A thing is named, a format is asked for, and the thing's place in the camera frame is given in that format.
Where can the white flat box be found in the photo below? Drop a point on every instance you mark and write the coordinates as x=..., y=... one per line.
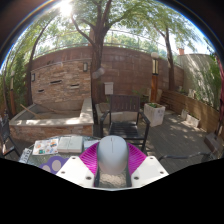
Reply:
x=70, y=144

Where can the dark metal mesh chair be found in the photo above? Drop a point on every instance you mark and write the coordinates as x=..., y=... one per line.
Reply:
x=186, y=156

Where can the stone raised garden bed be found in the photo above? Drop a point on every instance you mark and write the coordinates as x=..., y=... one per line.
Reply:
x=50, y=128

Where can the white square planter box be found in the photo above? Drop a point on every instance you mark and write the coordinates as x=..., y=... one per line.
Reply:
x=154, y=115

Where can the black metal chair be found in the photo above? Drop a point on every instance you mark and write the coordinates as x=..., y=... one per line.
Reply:
x=5, y=133

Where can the slender tree trunk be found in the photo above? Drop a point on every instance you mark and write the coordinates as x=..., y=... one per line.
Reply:
x=170, y=66

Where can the white computer mouse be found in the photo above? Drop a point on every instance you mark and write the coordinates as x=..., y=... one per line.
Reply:
x=112, y=155

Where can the wooden lamp post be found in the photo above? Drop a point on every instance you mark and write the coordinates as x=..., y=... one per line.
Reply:
x=154, y=83

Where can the dark wooden slatted armchair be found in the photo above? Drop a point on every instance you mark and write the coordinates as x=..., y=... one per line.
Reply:
x=124, y=104

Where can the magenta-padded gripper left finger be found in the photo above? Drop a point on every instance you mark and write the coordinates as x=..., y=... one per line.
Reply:
x=76, y=170

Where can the white wall utility box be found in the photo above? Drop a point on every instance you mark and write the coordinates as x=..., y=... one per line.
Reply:
x=108, y=88

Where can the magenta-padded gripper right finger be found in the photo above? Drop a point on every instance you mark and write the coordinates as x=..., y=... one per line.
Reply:
x=148, y=170

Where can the white licence plate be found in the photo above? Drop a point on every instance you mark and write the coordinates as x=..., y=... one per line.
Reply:
x=25, y=155

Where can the purple paw-shaped mouse pad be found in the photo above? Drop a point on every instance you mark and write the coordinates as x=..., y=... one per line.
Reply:
x=53, y=165

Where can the black wall lamp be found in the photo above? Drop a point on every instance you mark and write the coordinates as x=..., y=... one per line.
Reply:
x=33, y=77
x=85, y=66

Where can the colourful picture sheet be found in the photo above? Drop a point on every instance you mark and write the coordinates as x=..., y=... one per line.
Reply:
x=45, y=146

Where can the large tree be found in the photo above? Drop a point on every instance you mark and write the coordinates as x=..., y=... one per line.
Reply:
x=97, y=60

